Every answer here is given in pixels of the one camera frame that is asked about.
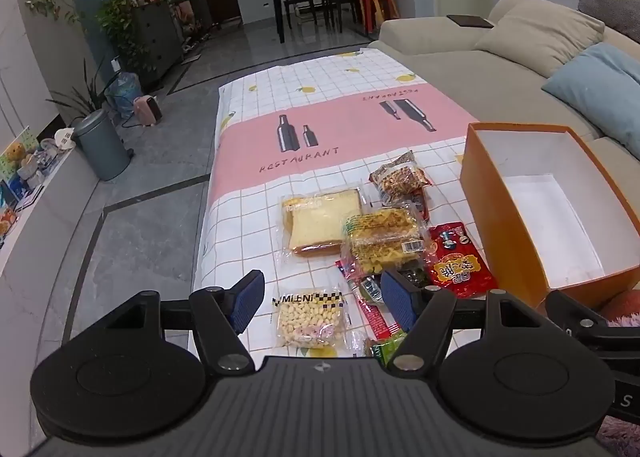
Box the white low cabinet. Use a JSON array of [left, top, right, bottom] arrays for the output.
[[0, 137, 101, 279]]

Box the pink heater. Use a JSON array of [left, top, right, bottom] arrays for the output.
[[132, 94, 164, 128]]

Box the yellow noodle snack packet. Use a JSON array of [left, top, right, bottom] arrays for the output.
[[340, 204, 431, 281]]

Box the shelf with plush toys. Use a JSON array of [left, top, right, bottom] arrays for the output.
[[169, 0, 211, 46]]

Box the hanging wall plant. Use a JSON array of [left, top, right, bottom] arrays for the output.
[[25, 0, 84, 28]]

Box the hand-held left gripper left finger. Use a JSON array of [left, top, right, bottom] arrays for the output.
[[102, 269, 266, 378]]

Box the red sausage stick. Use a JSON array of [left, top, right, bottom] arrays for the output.
[[335, 259, 401, 341]]

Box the dark book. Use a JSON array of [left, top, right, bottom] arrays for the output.
[[446, 14, 495, 30]]

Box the pink and white printed tablecloth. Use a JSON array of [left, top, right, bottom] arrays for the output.
[[192, 48, 484, 373]]

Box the sliced bread packet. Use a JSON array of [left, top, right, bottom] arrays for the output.
[[278, 187, 366, 258]]

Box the beige sofa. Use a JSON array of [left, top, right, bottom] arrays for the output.
[[367, 0, 640, 263]]

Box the spiky floor plant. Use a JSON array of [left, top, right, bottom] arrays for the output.
[[46, 57, 121, 126]]

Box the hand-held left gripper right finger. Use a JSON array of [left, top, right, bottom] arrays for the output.
[[381, 268, 544, 378]]

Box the small white puff packet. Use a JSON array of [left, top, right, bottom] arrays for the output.
[[272, 289, 351, 351]]

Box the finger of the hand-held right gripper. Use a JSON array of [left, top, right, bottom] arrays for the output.
[[545, 289, 609, 338]]

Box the grey cushion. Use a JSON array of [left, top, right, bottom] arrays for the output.
[[579, 0, 640, 46]]

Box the brown nut snack packet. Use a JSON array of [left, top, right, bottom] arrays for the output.
[[369, 150, 435, 223]]

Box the grey trash can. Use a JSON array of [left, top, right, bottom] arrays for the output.
[[72, 109, 132, 182]]

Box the dark printed sausage stick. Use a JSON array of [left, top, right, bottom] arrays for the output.
[[400, 262, 431, 288]]

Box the blue cushion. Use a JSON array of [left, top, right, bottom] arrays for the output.
[[541, 42, 640, 161]]

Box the bright green snack packet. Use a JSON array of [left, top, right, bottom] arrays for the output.
[[367, 329, 409, 368]]

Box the blue water jug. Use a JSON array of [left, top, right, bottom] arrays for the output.
[[104, 72, 142, 119]]

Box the leafy potted plant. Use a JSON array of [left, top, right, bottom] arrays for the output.
[[95, 0, 151, 73]]

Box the red snack packet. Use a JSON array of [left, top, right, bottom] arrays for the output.
[[427, 222, 499, 299]]

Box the beige cushion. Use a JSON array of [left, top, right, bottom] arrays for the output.
[[474, 0, 606, 79]]

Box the cluster of small toys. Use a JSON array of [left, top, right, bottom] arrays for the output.
[[0, 126, 76, 238]]

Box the orange cardboard box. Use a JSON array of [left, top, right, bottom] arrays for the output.
[[459, 122, 640, 311]]

